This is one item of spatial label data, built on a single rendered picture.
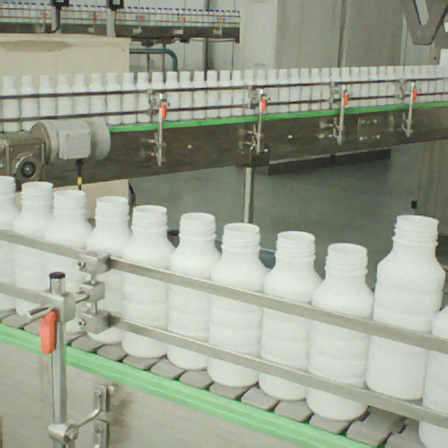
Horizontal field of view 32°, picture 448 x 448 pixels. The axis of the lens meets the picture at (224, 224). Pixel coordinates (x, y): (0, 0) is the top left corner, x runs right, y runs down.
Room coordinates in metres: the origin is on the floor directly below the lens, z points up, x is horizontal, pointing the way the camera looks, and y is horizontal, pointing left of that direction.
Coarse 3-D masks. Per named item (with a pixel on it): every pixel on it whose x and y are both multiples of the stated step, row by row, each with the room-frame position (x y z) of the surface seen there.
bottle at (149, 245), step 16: (144, 208) 0.83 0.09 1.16; (160, 208) 0.83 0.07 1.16; (144, 224) 0.80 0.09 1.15; (160, 224) 0.81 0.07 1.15; (144, 240) 0.80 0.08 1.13; (160, 240) 0.81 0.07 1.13; (128, 256) 0.80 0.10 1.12; (144, 256) 0.79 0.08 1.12; (160, 256) 0.79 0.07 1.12; (128, 288) 0.80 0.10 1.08; (144, 288) 0.79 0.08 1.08; (160, 288) 0.80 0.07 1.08; (128, 304) 0.80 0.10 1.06; (144, 304) 0.79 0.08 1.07; (160, 304) 0.80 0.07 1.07; (144, 320) 0.79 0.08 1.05; (160, 320) 0.80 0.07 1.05; (128, 336) 0.80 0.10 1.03; (128, 352) 0.80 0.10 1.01; (144, 352) 0.79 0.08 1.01; (160, 352) 0.80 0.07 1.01
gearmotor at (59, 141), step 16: (32, 128) 2.31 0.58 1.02; (48, 128) 2.27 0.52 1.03; (64, 128) 2.30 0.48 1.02; (80, 128) 2.33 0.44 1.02; (96, 128) 2.36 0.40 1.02; (0, 144) 2.20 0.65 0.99; (16, 144) 2.19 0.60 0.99; (32, 144) 2.23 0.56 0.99; (48, 144) 2.25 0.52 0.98; (64, 144) 2.24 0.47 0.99; (80, 144) 2.27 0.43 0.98; (96, 144) 2.35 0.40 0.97; (0, 160) 2.22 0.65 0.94; (16, 160) 2.19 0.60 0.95; (32, 160) 2.21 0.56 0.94; (48, 160) 2.27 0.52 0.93; (64, 160) 2.31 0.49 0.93; (80, 160) 2.29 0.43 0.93; (16, 176) 2.18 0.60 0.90; (32, 176) 2.22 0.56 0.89; (80, 176) 2.29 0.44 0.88
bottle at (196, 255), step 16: (192, 224) 0.78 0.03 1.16; (208, 224) 0.78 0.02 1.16; (192, 240) 0.78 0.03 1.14; (208, 240) 0.78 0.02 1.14; (176, 256) 0.78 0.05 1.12; (192, 256) 0.77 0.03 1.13; (208, 256) 0.78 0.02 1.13; (192, 272) 0.77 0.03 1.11; (208, 272) 0.77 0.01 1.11; (176, 288) 0.77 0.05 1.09; (176, 304) 0.77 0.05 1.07; (192, 304) 0.77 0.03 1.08; (208, 304) 0.77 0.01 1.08; (176, 320) 0.77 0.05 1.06; (192, 320) 0.77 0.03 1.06; (208, 320) 0.77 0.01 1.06; (192, 336) 0.77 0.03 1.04; (208, 336) 0.77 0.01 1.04; (176, 352) 0.77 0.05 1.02; (192, 352) 0.77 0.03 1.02; (192, 368) 0.77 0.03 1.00
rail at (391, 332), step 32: (64, 256) 0.84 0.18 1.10; (0, 288) 0.90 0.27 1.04; (192, 288) 0.75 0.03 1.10; (224, 288) 0.73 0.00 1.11; (128, 320) 0.79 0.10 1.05; (320, 320) 0.67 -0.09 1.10; (352, 320) 0.66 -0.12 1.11; (224, 352) 0.73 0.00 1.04; (320, 384) 0.67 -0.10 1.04; (416, 416) 0.62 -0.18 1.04
